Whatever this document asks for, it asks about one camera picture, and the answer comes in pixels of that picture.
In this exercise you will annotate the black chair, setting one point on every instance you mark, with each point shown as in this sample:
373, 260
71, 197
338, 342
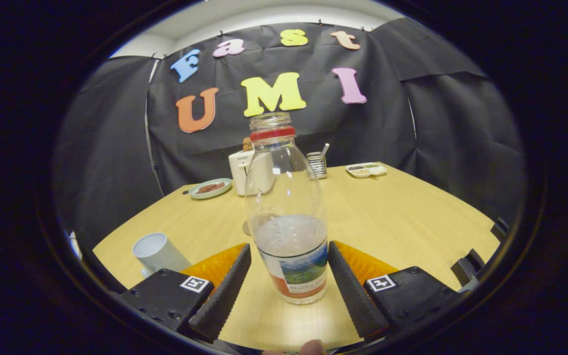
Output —
499, 229
469, 268

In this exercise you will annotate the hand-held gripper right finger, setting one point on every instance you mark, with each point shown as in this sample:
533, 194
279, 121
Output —
355, 296

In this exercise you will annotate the wooden table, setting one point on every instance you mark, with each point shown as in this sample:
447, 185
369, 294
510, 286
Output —
387, 217

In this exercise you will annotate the round brown coaster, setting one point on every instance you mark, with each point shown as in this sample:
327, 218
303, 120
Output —
246, 228

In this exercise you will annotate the black backdrop cloth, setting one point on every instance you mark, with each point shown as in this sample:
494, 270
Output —
363, 128

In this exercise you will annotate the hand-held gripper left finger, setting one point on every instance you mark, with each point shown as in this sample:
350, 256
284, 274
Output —
225, 296

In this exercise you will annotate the pale green plate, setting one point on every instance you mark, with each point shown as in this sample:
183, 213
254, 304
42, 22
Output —
200, 193

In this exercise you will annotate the white cup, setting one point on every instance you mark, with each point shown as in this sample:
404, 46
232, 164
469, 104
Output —
158, 254

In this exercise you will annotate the white divided dish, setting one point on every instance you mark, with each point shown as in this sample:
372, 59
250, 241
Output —
366, 170

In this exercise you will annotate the clear plastic juice bottle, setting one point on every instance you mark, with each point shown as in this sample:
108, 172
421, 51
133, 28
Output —
289, 246

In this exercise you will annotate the brown bread slice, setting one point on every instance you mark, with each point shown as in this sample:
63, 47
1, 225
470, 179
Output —
217, 186
204, 189

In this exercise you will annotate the toast in toaster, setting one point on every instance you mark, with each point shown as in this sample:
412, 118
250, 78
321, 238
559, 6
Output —
247, 144

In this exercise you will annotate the white toaster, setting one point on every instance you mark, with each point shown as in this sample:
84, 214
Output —
237, 170

